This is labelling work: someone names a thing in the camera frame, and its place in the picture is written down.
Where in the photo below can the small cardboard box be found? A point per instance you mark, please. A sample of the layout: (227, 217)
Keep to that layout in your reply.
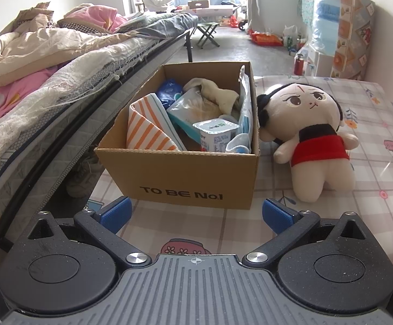
(198, 4)

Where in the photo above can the orange striped white towel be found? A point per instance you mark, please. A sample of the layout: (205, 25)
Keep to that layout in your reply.
(147, 128)

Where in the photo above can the pink quilt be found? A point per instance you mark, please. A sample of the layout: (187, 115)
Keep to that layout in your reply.
(91, 15)

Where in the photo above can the cream quilt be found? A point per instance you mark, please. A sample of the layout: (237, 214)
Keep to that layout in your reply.
(30, 47)

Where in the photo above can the white cabinet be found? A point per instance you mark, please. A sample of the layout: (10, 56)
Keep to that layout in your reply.
(320, 62)

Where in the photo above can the brown cardboard box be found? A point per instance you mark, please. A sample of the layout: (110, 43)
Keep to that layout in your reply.
(183, 172)

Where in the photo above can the grey quilted mattress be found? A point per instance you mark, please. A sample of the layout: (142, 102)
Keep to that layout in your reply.
(47, 145)

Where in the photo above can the clear plastic bag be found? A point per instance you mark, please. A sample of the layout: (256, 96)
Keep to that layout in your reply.
(189, 110)

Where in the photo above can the green folding stool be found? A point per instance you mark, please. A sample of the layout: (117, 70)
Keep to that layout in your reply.
(208, 34)

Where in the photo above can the pack of blue face masks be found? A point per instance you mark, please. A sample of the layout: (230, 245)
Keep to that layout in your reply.
(245, 108)

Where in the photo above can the grey blanket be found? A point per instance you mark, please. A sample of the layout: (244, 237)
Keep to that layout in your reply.
(169, 23)

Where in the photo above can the white lace bed cover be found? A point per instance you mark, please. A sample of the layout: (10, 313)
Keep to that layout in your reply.
(64, 81)

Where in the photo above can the plush doll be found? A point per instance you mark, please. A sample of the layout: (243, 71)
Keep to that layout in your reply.
(305, 101)

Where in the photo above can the white folding table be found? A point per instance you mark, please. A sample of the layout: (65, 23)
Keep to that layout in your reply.
(210, 10)

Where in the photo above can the wrapped pack of water bottles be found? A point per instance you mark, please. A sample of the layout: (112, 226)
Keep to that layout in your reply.
(327, 20)

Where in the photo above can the blue soft pack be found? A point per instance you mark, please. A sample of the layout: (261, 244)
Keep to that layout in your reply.
(169, 91)

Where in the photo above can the beige shoes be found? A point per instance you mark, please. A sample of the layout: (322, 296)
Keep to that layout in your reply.
(83, 176)

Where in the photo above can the white tissue pack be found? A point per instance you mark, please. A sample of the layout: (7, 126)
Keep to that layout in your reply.
(216, 133)

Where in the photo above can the blue and white sock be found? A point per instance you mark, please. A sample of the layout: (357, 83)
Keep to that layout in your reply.
(237, 145)

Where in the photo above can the white plastic bag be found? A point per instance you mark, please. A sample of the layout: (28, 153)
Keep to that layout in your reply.
(290, 32)

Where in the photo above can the red bottle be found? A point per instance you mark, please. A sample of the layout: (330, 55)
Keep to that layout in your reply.
(299, 64)

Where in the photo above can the black metal bed frame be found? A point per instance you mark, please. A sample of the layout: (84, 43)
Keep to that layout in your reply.
(189, 47)

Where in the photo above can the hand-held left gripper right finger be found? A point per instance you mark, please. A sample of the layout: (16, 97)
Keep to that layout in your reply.
(277, 216)

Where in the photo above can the grey curtain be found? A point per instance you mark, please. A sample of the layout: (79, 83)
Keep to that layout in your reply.
(262, 0)

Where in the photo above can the red packets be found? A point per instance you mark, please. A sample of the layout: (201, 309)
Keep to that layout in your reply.
(266, 39)

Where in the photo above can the cream socks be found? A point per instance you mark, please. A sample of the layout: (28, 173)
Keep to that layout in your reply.
(216, 94)

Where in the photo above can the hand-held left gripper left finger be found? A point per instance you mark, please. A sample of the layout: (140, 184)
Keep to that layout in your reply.
(117, 215)

